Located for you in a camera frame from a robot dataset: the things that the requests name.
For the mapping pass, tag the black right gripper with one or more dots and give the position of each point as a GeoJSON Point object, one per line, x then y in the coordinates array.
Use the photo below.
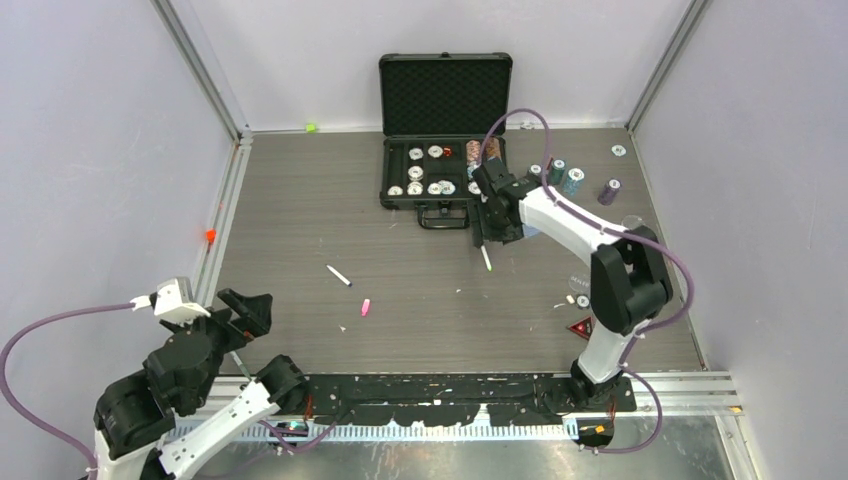
{"type": "Point", "coordinates": [481, 230]}

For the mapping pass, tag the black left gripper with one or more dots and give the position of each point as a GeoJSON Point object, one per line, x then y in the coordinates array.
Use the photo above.
{"type": "Point", "coordinates": [256, 310]}

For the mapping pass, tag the white pen green end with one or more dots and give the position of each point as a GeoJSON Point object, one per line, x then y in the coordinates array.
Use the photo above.
{"type": "Point", "coordinates": [486, 258]}

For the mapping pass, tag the white pen blue tip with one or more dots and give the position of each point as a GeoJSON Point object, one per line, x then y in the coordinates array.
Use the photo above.
{"type": "Point", "coordinates": [339, 275]}

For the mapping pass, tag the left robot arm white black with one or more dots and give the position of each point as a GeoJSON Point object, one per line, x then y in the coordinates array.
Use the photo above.
{"type": "Point", "coordinates": [134, 414]}

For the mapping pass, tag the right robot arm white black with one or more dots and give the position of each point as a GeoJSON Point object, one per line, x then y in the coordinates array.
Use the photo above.
{"type": "Point", "coordinates": [629, 280]}

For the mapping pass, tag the dark green chip stack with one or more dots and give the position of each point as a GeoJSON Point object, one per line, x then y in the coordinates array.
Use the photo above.
{"type": "Point", "coordinates": [535, 171]}

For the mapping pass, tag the teal chip stack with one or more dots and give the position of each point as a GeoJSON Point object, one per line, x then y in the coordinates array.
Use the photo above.
{"type": "Point", "coordinates": [556, 171]}

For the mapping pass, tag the black poker chip case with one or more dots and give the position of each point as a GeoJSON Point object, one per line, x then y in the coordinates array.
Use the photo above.
{"type": "Point", "coordinates": [435, 109]}

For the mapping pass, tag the light blue chip stack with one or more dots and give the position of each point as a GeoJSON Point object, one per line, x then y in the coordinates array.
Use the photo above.
{"type": "Point", "coordinates": [573, 180]}

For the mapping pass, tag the purple chip stack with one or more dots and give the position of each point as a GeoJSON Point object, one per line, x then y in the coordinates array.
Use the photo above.
{"type": "Point", "coordinates": [609, 192]}

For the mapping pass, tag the blue white fifty chip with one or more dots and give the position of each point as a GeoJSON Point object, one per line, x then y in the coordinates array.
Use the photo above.
{"type": "Point", "coordinates": [583, 302]}

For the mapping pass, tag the clear dealer button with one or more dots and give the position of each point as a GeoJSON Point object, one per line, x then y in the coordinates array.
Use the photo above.
{"type": "Point", "coordinates": [631, 222]}

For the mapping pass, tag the white chip far corner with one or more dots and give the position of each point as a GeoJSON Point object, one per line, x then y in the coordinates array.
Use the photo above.
{"type": "Point", "coordinates": [618, 150]}

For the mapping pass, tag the red triangle sign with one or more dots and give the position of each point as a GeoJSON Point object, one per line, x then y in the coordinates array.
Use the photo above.
{"type": "Point", "coordinates": [583, 328]}

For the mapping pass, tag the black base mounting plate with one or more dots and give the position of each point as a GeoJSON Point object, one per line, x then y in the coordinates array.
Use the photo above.
{"type": "Point", "coordinates": [443, 400]}

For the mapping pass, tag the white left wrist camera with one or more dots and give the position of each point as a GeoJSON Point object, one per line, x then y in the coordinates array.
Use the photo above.
{"type": "Point", "coordinates": [173, 302]}

